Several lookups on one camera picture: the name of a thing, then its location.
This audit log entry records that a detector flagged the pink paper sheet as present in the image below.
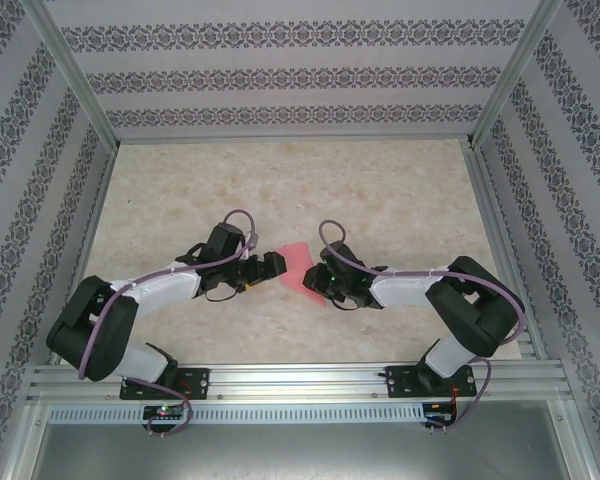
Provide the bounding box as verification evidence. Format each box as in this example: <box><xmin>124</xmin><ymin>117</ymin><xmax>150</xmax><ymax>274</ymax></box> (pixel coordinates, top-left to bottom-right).
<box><xmin>274</xmin><ymin>241</ymin><xmax>330</xmax><ymax>309</ymax></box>

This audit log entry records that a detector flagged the grey metal sheet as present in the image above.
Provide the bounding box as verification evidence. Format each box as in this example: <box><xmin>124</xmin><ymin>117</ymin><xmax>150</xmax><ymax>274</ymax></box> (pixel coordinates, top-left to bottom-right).
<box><xmin>4</xmin><ymin>402</ymin><xmax>596</xmax><ymax>480</ymax></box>

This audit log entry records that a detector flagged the left wrist thin black cable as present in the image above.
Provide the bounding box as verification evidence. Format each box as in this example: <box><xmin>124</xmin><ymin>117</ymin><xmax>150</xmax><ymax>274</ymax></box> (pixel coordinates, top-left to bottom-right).
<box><xmin>204</xmin><ymin>284</ymin><xmax>241</xmax><ymax>303</ymax></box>

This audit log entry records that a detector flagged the aluminium mounting rail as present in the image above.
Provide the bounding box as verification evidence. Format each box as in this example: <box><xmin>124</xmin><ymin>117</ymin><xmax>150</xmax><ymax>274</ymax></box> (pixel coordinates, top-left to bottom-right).
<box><xmin>27</xmin><ymin>360</ymin><xmax>574</xmax><ymax>405</ymax></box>

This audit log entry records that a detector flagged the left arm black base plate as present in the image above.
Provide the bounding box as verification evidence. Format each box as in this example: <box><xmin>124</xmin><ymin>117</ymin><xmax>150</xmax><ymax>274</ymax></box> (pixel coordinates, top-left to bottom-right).
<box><xmin>119</xmin><ymin>367</ymin><xmax>211</xmax><ymax>401</ymax></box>

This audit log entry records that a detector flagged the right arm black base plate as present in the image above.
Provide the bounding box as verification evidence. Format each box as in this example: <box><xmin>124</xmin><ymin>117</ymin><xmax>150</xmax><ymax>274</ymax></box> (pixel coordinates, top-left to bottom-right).
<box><xmin>387</xmin><ymin>364</ymin><xmax>479</xmax><ymax>400</ymax></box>

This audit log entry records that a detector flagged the aluminium back rail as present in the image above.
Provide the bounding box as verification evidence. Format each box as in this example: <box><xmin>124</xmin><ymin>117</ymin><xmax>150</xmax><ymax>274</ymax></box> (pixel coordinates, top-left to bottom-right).
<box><xmin>114</xmin><ymin>133</ymin><xmax>476</xmax><ymax>146</ymax></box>

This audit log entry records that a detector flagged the slotted grey cable duct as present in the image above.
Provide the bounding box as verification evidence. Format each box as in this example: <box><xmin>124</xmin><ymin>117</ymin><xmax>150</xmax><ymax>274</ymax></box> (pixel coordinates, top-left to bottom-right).
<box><xmin>47</xmin><ymin>403</ymin><xmax>456</xmax><ymax>424</ymax></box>

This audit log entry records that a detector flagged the aluminium side rail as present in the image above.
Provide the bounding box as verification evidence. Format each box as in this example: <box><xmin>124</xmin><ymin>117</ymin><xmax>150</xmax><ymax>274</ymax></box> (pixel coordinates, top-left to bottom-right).
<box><xmin>47</xmin><ymin>142</ymin><xmax>121</xmax><ymax>366</ymax></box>
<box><xmin>462</xmin><ymin>139</ymin><xmax>549</xmax><ymax>362</ymax></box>

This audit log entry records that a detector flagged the aluminium frame post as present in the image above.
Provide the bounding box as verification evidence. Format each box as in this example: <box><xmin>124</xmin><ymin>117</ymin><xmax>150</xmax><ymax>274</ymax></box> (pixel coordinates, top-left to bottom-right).
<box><xmin>24</xmin><ymin>0</ymin><xmax>121</xmax><ymax>151</ymax></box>
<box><xmin>469</xmin><ymin>0</ymin><xmax>567</xmax><ymax>151</ymax></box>

